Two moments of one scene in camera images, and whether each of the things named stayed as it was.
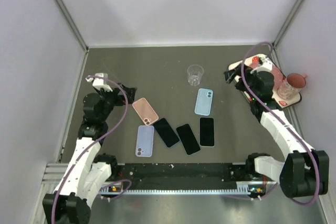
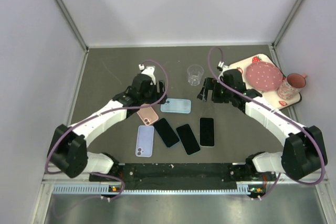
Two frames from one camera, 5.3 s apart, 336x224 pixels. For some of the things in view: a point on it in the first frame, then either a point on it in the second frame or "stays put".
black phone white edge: x=207 y=131 stays put
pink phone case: x=145 y=111 stays put
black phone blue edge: x=166 y=133 stays put
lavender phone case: x=145 y=141 stays put
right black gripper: x=230 y=75 to x=210 y=84
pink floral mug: x=292 y=85 stays put
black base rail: x=193 y=173 stays put
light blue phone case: x=203 y=102 to x=177 y=105
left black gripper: x=121 y=100 to x=157 y=96
